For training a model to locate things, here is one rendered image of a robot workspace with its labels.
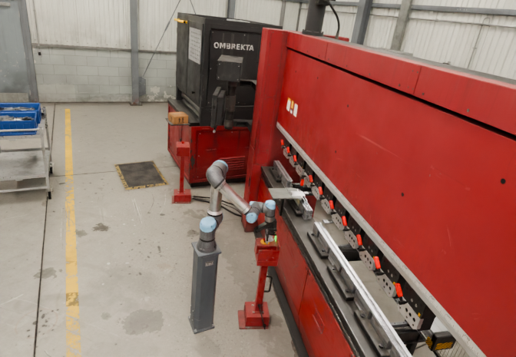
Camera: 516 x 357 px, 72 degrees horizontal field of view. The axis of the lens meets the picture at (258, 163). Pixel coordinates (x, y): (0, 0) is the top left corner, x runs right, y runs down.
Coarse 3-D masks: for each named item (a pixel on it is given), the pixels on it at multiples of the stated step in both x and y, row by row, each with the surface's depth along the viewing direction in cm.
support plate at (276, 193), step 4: (268, 188) 317; (272, 188) 318; (276, 188) 319; (280, 188) 320; (284, 188) 320; (288, 188) 321; (292, 188) 322; (272, 192) 311; (276, 192) 312; (280, 192) 313; (284, 192) 314; (288, 192) 314; (272, 196) 304; (276, 196) 305; (280, 196) 306; (284, 196) 307; (288, 196) 308; (292, 196) 308; (296, 196) 309; (300, 196) 310
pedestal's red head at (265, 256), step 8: (256, 240) 280; (256, 248) 275; (264, 248) 276; (272, 248) 276; (256, 256) 273; (264, 256) 267; (272, 256) 268; (256, 264) 270; (264, 264) 270; (272, 264) 271
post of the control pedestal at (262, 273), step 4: (260, 268) 283; (264, 268) 281; (260, 272) 282; (264, 272) 282; (260, 276) 284; (264, 276) 284; (260, 280) 286; (264, 280) 286; (260, 284) 287; (264, 284) 288; (260, 288) 289; (264, 288) 289; (256, 292) 294; (260, 292) 290; (256, 296) 293; (260, 296) 292; (256, 300) 294; (260, 300) 294; (256, 304) 295; (256, 308) 297; (260, 308) 298
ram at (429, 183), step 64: (320, 64) 269; (320, 128) 267; (384, 128) 188; (448, 128) 145; (384, 192) 187; (448, 192) 144; (512, 192) 117; (448, 256) 144; (512, 256) 117; (512, 320) 117
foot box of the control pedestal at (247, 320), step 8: (248, 304) 305; (264, 304) 307; (240, 312) 310; (248, 312) 297; (264, 312) 298; (240, 320) 302; (248, 320) 294; (256, 320) 295; (264, 320) 296; (240, 328) 295; (248, 328) 296; (256, 328) 297
